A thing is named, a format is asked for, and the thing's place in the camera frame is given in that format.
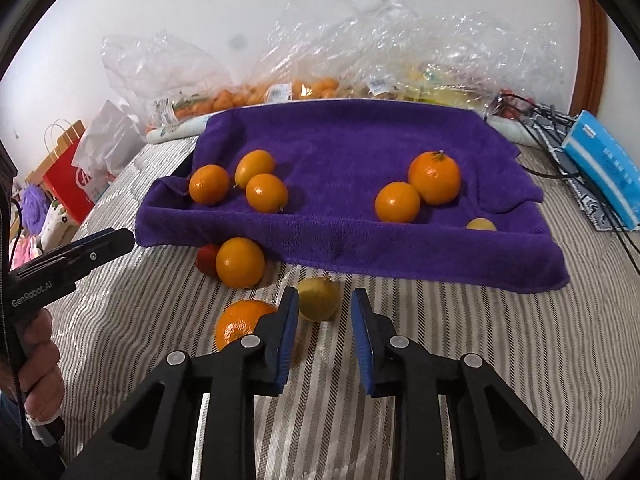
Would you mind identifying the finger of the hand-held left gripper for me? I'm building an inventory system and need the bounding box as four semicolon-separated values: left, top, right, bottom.
30;227;137;268
20;238;137;287

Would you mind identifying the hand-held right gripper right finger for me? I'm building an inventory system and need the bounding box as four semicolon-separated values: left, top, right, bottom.
350;287;586;480

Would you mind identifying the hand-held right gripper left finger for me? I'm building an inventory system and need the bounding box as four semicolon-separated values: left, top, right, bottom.
62;286;301;480

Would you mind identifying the yellow green citrus fruit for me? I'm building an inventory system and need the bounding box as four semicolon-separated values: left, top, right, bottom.
296;276;341;322

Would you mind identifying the oval orange kumquat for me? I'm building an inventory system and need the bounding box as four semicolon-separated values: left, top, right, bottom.
234;149;276;188

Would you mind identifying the orange mandarin with stem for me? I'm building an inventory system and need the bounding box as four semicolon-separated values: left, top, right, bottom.
408;150;462;206

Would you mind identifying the person's left hand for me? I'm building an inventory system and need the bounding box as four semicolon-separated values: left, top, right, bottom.
0;306;63;423

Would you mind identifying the pink cloth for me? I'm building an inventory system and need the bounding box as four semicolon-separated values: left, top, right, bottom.
10;235;38;268

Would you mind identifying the large dimpled orange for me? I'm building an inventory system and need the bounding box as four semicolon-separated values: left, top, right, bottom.
215;300;278;352

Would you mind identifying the white floral cloth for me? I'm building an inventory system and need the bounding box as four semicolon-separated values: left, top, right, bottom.
37;200;81;253

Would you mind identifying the red paper bag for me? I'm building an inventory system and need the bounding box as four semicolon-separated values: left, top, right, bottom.
25;119;98;225

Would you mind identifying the purple plush toy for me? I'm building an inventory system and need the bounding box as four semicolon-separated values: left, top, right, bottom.
21;185;48;241

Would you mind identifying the round orange mandarin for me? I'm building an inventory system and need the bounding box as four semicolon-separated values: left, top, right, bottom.
245;173;290;213
215;237;266;289
189;164;231;206
375;181;421;224

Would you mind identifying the white plastic bag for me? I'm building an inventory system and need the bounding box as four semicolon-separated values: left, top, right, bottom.
72;100;143;192

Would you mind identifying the small red fruit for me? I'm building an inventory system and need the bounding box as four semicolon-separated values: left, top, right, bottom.
196;243;221;276

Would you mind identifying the grey striped quilt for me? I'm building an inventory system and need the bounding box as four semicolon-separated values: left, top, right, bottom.
0;135;640;480

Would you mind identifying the clear bag of leafy mandarins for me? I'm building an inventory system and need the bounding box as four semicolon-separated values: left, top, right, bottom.
101;32;236;133

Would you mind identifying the purple towel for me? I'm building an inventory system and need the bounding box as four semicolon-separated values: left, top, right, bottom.
135;99;571;292

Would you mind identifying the clear bag of kumquats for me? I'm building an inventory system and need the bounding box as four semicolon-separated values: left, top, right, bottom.
215;0;416;111

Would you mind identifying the black white patterned pouch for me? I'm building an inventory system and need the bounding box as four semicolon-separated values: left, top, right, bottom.
525;110;631;233

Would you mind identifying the clear bag of yellow fruit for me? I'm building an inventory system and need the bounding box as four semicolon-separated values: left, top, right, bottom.
350;10;566;116

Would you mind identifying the blue tissue pack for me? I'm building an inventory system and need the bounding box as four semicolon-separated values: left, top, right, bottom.
561;110;640;231

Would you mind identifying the black cable bundle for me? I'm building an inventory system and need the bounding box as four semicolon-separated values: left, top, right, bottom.
492;91;640;281

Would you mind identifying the brown wooden door frame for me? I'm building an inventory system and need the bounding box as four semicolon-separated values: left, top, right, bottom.
575;0;608;116

